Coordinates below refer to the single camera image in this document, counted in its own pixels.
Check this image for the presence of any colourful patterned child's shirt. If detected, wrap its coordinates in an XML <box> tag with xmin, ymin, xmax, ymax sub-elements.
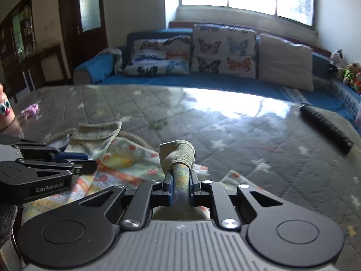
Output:
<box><xmin>21</xmin><ymin>120</ymin><xmax>263</xmax><ymax>227</ymax></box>

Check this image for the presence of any small pink toy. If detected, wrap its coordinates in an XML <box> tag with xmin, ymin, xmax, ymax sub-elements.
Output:
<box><xmin>20</xmin><ymin>103</ymin><xmax>40</xmax><ymax>121</ymax></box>

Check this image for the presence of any pink cartoon water bottle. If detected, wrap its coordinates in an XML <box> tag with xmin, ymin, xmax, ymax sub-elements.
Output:
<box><xmin>0</xmin><ymin>84</ymin><xmax>15</xmax><ymax>131</ymax></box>

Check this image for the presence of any dark wooden cabinet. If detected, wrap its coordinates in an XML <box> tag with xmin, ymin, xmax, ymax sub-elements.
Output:
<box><xmin>1</xmin><ymin>0</ymin><xmax>68</xmax><ymax>102</ymax></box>

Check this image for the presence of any blue sofa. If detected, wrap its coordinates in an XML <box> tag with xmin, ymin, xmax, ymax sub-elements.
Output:
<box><xmin>73</xmin><ymin>27</ymin><xmax>361</xmax><ymax>136</ymax></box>

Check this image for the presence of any black remote control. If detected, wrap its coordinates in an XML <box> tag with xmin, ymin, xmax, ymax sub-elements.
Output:
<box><xmin>299</xmin><ymin>105</ymin><xmax>354</xmax><ymax>155</ymax></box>

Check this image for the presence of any lying butterfly print cushion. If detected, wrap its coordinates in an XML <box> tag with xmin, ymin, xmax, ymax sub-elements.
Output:
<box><xmin>124</xmin><ymin>35</ymin><xmax>191</xmax><ymax>77</ymax></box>

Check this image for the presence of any upright butterfly print cushion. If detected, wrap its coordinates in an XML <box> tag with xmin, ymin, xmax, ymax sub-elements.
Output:
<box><xmin>191</xmin><ymin>24</ymin><xmax>256</xmax><ymax>79</ymax></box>

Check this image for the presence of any plain beige cushion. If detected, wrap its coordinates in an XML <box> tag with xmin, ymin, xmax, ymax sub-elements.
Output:
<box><xmin>258</xmin><ymin>33</ymin><xmax>314</xmax><ymax>92</ymax></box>

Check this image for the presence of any dark wooden door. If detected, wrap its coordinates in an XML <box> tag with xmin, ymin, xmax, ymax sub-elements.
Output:
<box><xmin>58</xmin><ymin>0</ymin><xmax>108</xmax><ymax>72</ymax></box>

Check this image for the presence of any black white plush cow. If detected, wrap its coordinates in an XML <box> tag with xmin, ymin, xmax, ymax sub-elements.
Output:
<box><xmin>330</xmin><ymin>49</ymin><xmax>346</xmax><ymax>75</ymax></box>

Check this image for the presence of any orange plush toy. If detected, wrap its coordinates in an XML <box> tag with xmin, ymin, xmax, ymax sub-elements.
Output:
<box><xmin>352</xmin><ymin>72</ymin><xmax>361</xmax><ymax>94</ymax></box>

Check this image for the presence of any brown plush bear green vest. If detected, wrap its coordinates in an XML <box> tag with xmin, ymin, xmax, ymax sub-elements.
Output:
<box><xmin>343</xmin><ymin>62</ymin><xmax>361</xmax><ymax>87</ymax></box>

